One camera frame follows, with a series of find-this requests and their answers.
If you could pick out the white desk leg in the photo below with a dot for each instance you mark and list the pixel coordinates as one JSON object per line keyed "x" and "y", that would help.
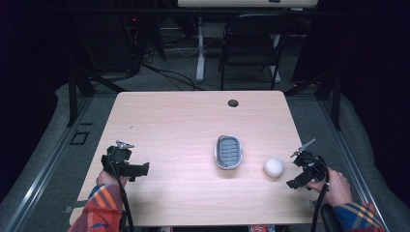
{"x": 200, "y": 51}

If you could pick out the black metal stand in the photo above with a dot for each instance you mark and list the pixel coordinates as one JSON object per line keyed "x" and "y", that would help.
{"x": 335, "y": 96}
{"x": 73, "y": 93}

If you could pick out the red patterned cloth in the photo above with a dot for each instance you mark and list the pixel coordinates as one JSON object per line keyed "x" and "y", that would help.
{"x": 261, "y": 228}

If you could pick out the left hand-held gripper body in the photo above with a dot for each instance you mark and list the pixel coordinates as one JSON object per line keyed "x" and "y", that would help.
{"x": 120, "y": 164}

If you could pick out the round white soap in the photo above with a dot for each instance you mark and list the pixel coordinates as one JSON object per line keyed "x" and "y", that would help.
{"x": 273, "y": 167}

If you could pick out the person's left hand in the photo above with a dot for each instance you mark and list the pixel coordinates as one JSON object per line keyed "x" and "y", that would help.
{"x": 106, "y": 178}

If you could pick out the grey soap dish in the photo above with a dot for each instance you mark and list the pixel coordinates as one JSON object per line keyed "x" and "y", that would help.
{"x": 228, "y": 152}

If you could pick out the black folding chair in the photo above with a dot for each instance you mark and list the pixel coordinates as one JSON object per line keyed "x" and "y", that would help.
{"x": 251, "y": 45}

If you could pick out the person's right hand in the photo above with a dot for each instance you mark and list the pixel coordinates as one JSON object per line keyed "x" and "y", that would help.
{"x": 337, "y": 188}

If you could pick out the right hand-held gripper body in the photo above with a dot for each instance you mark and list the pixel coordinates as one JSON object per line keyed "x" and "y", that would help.
{"x": 308, "y": 169}

